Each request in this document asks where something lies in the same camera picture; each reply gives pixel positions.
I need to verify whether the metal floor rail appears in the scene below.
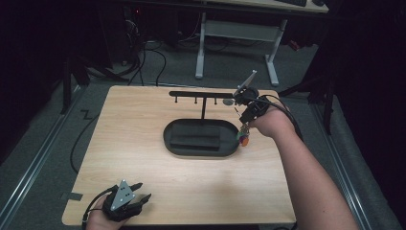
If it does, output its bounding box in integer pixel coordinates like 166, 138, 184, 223
0, 85, 84, 224
309, 102, 373, 230

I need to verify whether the left hand-held gripper cable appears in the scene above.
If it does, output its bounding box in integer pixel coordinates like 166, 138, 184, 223
81, 187, 114, 230

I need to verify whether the person's right hand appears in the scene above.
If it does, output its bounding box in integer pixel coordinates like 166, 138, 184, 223
248, 102, 297, 140

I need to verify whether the black key rack with tray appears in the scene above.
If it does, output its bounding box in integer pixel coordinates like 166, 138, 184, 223
163, 90, 242, 158

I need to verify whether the white-framed desk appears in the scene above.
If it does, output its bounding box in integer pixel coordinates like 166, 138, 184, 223
194, 0, 329, 87

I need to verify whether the bundle of black floor cables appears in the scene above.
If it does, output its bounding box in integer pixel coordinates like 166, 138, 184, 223
121, 18, 168, 87

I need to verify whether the person's left hand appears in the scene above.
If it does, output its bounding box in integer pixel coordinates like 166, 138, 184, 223
85, 195, 128, 230

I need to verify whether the black floor cable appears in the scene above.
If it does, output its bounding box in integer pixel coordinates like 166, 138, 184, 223
70, 113, 101, 174

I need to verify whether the key ring with coloured tags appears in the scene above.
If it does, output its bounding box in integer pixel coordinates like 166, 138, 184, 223
234, 106, 252, 148

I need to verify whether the right hand-held gripper cable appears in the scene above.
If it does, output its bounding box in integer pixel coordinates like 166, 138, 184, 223
252, 94, 305, 142

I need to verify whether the black wallet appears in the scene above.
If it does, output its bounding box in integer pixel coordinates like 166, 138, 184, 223
168, 125, 222, 152

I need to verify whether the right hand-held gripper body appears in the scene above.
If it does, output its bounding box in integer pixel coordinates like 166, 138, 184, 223
233, 69, 271, 125

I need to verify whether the hand-held gripper cable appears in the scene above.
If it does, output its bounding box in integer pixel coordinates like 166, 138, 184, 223
81, 187, 114, 230
252, 94, 305, 142

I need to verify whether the black keyboard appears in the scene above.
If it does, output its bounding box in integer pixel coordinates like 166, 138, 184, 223
276, 0, 308, 8

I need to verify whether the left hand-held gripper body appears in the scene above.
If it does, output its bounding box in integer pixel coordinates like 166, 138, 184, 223
101, 179, 146, 223

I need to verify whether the grey tape patch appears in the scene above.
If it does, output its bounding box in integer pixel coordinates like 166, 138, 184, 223
59, 192, 83, 202

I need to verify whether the black metal stand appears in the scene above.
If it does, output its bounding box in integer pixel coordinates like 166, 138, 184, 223
278, 71, 338, 136
59, 47, 130, 115

